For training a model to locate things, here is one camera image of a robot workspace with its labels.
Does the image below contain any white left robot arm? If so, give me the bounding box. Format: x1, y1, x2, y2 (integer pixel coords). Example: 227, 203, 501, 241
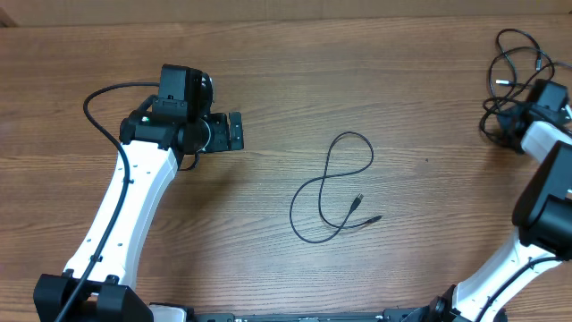
33, 64, 244, 321

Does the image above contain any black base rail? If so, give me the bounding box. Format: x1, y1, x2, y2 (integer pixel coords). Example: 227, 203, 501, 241
147, 301, 448, 322

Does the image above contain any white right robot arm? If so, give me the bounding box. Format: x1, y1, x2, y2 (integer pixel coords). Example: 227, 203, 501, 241
407, 80, 571, 321

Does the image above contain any black usb cable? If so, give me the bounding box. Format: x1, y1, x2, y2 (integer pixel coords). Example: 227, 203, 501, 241
478, 62, 572, 148
486, 28, 558, 104
288, 130, 383, 245

